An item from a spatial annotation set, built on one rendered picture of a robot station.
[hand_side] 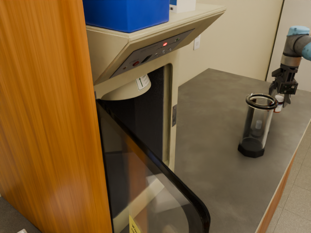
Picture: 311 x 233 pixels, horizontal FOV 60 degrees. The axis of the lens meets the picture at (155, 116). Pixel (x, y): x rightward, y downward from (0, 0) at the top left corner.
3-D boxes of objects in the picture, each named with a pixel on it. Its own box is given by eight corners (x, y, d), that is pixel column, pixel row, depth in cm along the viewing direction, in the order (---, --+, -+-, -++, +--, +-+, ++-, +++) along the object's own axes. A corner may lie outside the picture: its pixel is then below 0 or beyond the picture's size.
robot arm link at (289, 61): (280, 51, 115) (300, 52, 114) (277, 61, 117) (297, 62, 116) (285, 57, 108) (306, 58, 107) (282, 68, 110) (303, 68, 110)
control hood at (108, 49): (82, 83, 47) (72, 25, 42) (180, 42, 69) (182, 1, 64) (131, 102, 41) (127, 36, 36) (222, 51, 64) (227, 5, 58)
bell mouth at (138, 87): (66, 88, 68) (63, 67, 65) (115, 67, 80) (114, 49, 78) (118, 108, 59) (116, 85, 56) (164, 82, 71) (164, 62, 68)
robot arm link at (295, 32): (296, 29, 101) (285, 25, 108) (289, 58, 107) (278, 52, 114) (316, 29, 102) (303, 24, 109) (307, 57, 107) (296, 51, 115)
